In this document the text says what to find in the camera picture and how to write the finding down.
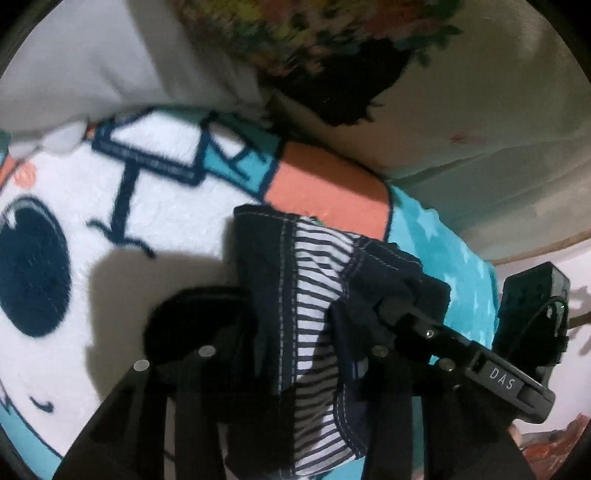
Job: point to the grey striped pants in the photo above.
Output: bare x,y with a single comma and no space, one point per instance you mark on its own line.
268,277

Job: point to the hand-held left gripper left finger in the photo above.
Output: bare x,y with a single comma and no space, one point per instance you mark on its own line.
203,369

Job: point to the grey plush pillow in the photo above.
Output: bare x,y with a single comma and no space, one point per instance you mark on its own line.
92,60

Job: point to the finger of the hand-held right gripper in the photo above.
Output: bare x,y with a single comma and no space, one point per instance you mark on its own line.
429,344

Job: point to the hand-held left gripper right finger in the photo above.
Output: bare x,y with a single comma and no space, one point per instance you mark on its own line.
392,415

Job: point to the printed cartoon blanket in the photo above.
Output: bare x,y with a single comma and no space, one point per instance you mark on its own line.
138,221

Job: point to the reddish patterned cloth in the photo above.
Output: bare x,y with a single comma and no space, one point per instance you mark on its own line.
554,443

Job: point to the cream floral pillow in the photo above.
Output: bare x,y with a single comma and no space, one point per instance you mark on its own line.
485,92

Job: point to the beige upholstered backrest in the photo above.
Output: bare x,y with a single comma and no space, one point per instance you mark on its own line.
531,207

